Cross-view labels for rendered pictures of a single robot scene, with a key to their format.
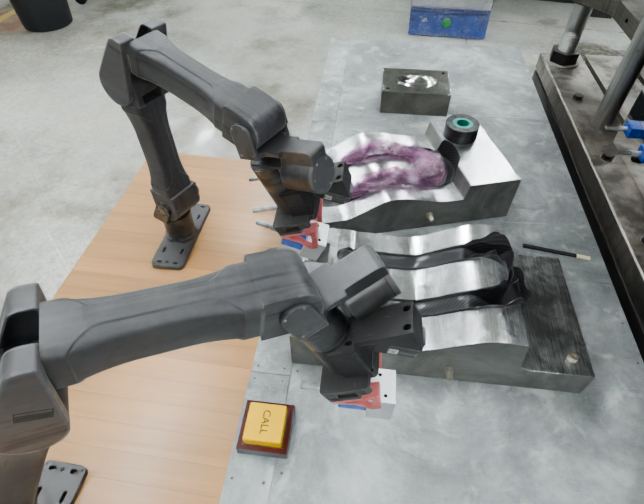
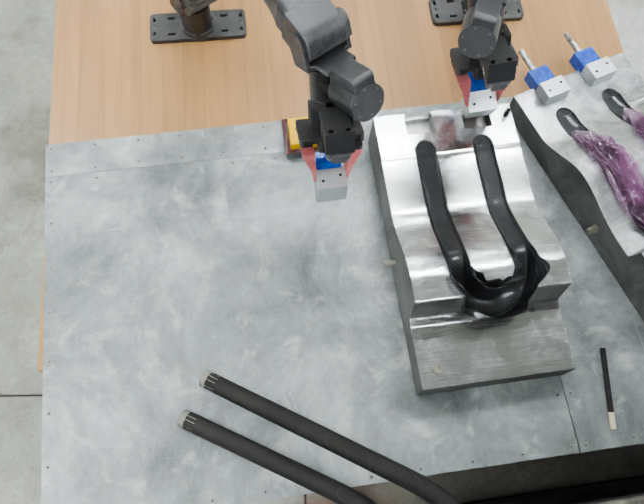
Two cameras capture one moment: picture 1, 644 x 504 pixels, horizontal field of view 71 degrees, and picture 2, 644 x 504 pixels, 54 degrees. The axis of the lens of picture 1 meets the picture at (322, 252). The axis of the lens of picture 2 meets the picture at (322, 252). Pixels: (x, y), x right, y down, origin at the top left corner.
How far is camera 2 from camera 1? 0.66 m
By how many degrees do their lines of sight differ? 39
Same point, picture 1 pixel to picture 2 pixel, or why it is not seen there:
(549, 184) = not seen: outside the picture
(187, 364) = not seen: hidden behind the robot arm
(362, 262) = (354, 72)
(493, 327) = (425, 270)
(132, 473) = (250, 64)
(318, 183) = (465, 42)
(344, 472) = (287, 201)
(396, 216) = (574, 192)
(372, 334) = (325, 117)
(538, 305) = (494, 341)
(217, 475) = (263, 117)
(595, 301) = (544, 427)
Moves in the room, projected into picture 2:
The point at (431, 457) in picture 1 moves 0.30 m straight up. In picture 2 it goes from (317, 264) to (322, 191)
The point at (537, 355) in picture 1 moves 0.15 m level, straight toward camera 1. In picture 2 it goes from (430, 336) to (350, 294)
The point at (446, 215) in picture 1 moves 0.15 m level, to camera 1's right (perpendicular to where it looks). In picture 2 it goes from (607, 250) to (641, 328)
